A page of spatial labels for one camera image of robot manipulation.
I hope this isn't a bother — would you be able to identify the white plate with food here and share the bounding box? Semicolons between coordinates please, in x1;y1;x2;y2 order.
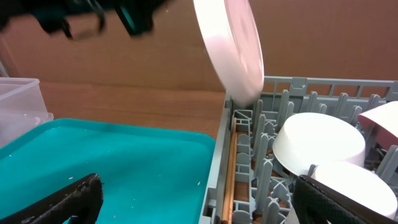
193;0;264;106

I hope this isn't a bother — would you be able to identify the white bowl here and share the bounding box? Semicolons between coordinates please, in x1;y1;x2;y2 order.
272;113;366;176

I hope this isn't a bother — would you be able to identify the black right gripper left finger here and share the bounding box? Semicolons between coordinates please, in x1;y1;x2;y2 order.
1;173;103;224

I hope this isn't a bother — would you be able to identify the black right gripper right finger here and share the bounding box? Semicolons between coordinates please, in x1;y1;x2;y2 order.
293;175;397;224

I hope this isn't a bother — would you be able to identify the teal plastic tray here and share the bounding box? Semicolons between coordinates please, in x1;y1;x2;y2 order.
1;119;215;223

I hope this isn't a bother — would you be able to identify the grey dishwasher rack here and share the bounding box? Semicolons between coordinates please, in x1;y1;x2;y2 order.
199;76;397;224

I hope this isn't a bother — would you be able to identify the clear plastic bin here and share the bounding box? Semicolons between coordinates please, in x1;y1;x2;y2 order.
1;77;53;147

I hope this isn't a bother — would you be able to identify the pink bowl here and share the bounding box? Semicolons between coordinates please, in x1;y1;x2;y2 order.
358;101;398;150

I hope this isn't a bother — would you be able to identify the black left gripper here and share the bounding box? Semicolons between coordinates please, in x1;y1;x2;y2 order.
1;0;168;40

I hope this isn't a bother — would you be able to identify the wooden chopstick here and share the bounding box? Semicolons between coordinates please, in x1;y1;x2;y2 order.
221;118;236;224
227;143;237;224

